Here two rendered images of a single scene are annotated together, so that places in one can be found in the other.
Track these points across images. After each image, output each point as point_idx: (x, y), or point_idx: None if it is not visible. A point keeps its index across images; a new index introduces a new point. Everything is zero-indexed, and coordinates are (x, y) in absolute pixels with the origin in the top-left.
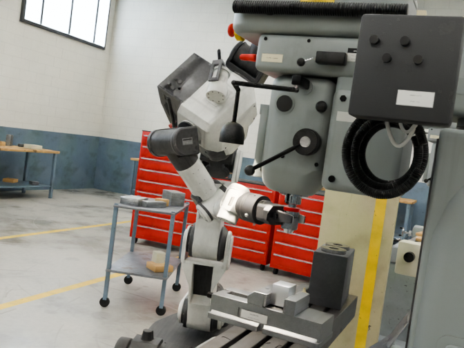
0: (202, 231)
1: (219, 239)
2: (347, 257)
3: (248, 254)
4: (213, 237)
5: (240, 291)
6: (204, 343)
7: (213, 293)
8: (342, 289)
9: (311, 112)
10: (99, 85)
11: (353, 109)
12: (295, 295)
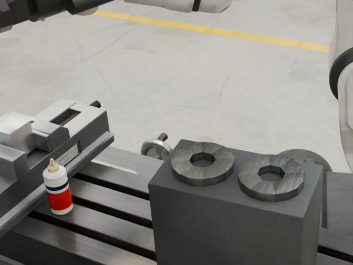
0: (333, 39)
1: (333, 63)
2: (148, 183)
3: None
4: (332, 57)
5: (81, 118)
6: (104, 163)
7: (91, 104)
8: (154, 242)
9: None
10: None
11: None
12: (1, 145)
